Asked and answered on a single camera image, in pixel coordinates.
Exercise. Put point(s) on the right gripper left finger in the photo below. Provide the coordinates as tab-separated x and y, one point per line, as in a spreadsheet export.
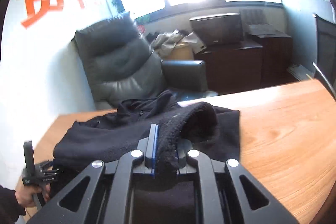
102	192

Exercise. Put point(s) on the cardboard box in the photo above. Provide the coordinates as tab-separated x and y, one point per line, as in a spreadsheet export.
182	51

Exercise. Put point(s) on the left forearm black sleeve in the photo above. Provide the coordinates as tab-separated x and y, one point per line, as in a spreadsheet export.
10	209

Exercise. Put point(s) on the beige crumpled cloth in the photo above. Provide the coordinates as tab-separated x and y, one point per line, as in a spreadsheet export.
164	43

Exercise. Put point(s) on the person's left hand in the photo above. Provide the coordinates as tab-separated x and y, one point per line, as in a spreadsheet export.
24	194

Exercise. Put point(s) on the black fleece jacket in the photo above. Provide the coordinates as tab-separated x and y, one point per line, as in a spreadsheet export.
212	130

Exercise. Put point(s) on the black monitor screen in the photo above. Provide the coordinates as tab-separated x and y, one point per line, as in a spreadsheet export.
325	47

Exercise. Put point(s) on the dark wooden cabinet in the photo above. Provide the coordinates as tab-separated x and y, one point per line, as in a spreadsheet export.
259	61

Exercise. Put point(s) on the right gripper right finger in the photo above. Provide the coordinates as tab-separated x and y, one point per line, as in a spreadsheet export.
226	192

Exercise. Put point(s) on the grey leather armchair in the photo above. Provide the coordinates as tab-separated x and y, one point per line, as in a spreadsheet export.
120	64

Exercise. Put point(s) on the black box on cabinet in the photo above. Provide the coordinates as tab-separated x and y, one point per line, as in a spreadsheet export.
218	29

